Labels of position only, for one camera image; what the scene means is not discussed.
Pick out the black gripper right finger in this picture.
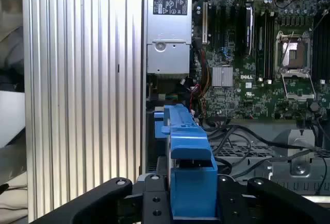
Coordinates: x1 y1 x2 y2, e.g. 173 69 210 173
218 175 330 224

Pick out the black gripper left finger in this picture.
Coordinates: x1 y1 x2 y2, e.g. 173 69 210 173
30 174 171 224

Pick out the black disk wire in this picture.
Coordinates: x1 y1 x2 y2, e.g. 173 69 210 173
206 125 306 150
212 130 253 176

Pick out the hard disk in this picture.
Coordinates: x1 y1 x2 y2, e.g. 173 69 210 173
154 104 220 221

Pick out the grey metal disk bay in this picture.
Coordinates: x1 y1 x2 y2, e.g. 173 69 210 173
210 128 330 193

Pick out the black RAM slot bank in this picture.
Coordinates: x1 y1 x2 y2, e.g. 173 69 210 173
257 9 275 82

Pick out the white expansion slot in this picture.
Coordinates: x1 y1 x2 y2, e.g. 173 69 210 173
202 1 209 45

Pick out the green Dell motherboard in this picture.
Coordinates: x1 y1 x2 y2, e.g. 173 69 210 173
192 0 330 122

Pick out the metal socket cover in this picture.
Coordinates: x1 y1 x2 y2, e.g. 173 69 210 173
282 68 317 101

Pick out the black open PC case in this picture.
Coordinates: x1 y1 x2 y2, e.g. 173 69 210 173
140 0 330 203

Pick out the silver ribbed heat sink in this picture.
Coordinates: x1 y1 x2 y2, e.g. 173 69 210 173
211 66 234 88

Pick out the CPU socket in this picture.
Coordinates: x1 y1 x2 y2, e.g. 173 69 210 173
274 30 312 71

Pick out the thin metal locking lever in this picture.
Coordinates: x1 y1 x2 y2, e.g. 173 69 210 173
281 30 296 64

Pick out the silver power supply unit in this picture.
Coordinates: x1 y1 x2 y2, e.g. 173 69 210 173
146 0 193 75

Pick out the coloured power wire bundle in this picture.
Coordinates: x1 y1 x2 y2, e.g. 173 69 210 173
189 48 207 118

